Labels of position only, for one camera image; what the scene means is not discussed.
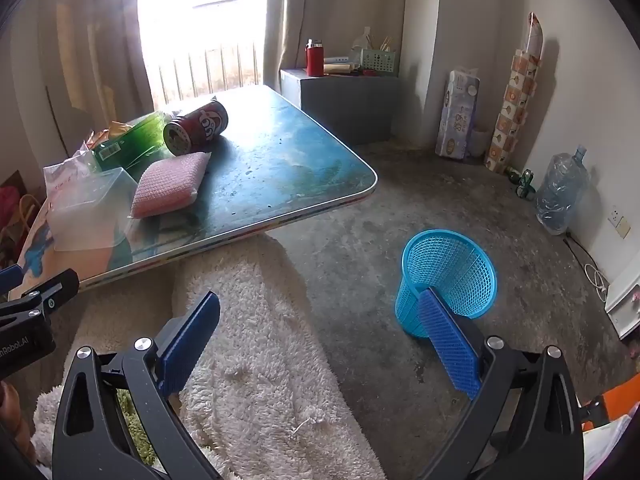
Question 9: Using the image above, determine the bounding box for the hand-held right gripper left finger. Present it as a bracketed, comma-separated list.
[51, 291, 236, 480]

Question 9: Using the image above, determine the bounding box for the toilet paper pack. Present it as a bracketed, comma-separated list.
[435, 69, 481, 158]

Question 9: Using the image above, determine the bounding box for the clear plastic container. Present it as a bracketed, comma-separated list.
[46, 166, 138, 252]

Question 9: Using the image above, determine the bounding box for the grey cabinet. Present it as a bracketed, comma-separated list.
[280, 69, 401, 146]

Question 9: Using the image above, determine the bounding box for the clear zip bag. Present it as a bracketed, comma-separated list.
[42, 150, 101, 201]

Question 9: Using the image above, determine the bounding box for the window railing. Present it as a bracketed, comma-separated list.
[150, 42, 263, 106]

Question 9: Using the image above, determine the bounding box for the blue mesh basket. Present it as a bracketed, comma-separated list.
[395, 229, 498, 338]

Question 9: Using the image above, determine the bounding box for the orange cardboard box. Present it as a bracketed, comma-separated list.
[582, 382, 640, 433]

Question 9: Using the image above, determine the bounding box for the wall socket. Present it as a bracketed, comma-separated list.
[607, 205, 632, 238]

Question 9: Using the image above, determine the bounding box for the red drink can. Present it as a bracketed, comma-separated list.
[163, 100, 230, 157]

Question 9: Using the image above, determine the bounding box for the red thermos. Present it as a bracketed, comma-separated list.
[305, 39, 326, 77]

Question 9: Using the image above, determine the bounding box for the white plastic bag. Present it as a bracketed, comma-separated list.
[350, 27, 381, 53]

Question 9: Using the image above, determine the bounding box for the black cable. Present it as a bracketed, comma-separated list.
[565, 235, 601, 271]

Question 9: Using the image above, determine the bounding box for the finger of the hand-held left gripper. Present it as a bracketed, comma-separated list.
[0, 269, 81, 322]
[0, 266, 24, 295]

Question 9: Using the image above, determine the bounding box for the person's left hand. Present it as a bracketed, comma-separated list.
[0, 381, 37, 463]

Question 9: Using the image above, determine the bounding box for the red gift bag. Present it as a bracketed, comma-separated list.
[0, 170, 43, 271]

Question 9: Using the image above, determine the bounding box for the beige curtain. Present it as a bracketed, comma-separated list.
[260, 0, 308, 106]
[10, 0, 156, 161]

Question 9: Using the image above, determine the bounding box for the small green basket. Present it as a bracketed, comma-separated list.
[359, 49, 398, 77]

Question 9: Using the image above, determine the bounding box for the large water jug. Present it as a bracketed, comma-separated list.
[535, 145, 591, 236]

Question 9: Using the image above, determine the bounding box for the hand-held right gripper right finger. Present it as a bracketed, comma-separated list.
[415, 287, 586, 480]

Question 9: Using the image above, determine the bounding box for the white cable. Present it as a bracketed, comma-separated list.
[585, 260, 611, 303]

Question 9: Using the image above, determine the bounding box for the pink sponge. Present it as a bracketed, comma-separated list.
[131, 151, 212, 219]

